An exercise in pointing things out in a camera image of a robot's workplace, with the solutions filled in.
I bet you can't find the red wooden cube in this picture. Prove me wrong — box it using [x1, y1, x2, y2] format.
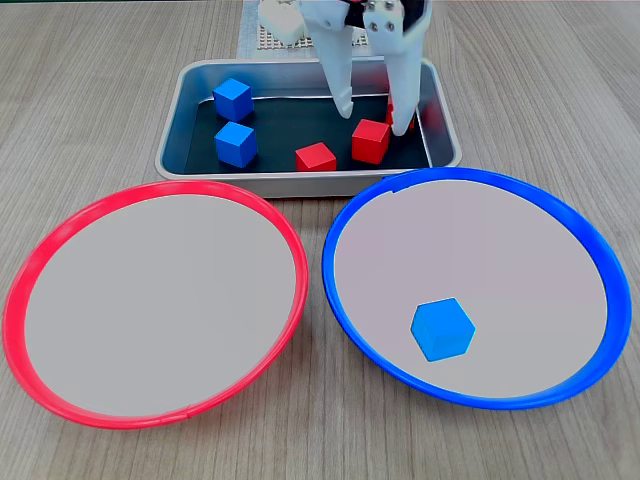
[294, 142, 338, 173]
[351, 118, 391, 165]
[385, 93, 417, 132]

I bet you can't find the blue wooden cube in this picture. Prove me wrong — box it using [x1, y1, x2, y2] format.
[409, 297, 477, 363]
[212, 77, 255, 123]
[213, 121, 258, 169]

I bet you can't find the black tray liner mat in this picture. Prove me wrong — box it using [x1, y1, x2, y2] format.
[183, 93, 432, 175]

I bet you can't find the silver metal tray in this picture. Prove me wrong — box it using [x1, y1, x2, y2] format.
[154, 58, 464, 199]

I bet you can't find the white mesh grip mat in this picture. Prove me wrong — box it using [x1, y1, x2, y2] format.
[257, 24, 371, 51]

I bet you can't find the blue rimmed round dish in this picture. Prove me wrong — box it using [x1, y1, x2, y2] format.
[322, 167, 632, 411]

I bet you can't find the red rimmed round dish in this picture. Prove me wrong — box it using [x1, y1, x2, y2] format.
[2, 179, 309, 431]

